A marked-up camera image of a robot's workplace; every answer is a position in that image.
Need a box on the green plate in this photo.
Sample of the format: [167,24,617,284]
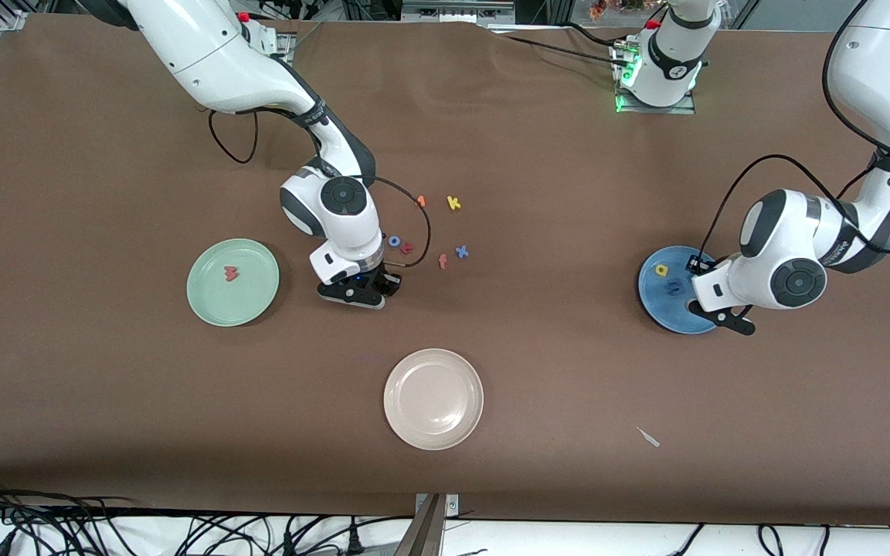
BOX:
[186,238,281,328]

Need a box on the brown table cover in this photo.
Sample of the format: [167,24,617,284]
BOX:
[0,14,890,526]

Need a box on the black base cable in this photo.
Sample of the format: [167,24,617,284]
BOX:
[565,22,633,49]
[503,34,620,63]

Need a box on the beige plate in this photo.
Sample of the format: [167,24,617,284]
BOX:
[383,348,485,452]

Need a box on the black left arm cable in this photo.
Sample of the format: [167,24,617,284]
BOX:
[694,0,890,271]

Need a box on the orange dried plant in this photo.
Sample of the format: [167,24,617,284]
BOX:
[588,0,651,20]

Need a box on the grey camera stand pole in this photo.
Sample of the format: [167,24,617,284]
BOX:
[395,494,446,556]

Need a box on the silver bracket plate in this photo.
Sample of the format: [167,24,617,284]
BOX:
[414,493,460,517]

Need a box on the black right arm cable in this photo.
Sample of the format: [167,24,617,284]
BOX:
[208,108,432,270]

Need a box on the silver box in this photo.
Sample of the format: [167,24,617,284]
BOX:
[401,0,517,25]

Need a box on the blue plate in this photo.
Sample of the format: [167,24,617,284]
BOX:
[637,246,724,335]

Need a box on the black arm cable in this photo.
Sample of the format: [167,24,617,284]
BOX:
[208,108,432,270]
[694,0,890,271]

